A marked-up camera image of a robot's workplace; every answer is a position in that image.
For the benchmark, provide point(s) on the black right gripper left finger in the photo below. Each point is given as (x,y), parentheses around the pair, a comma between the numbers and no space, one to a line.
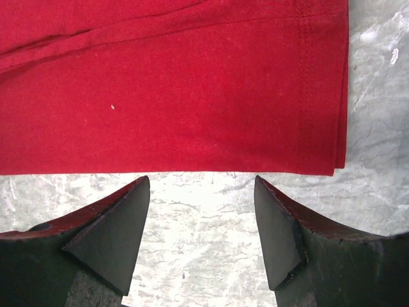
(85,258)

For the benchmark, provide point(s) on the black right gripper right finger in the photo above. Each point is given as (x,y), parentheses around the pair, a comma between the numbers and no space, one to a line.
(311,260)

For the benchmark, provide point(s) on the red t shirt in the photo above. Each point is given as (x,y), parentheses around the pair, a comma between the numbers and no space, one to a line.
(141,86)

